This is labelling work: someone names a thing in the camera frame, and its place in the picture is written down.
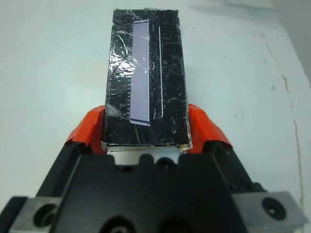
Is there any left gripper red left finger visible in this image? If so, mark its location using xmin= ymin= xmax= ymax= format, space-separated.
xmin=36 ymin=105 xmax=108 ymax=198

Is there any black taped box lid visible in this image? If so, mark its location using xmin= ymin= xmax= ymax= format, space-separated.
xmin=101 ymin=7 xmax=192 ymax=153

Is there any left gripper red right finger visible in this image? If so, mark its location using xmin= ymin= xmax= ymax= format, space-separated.
xmin=184 ymin=103 xmax=266 ymax=194

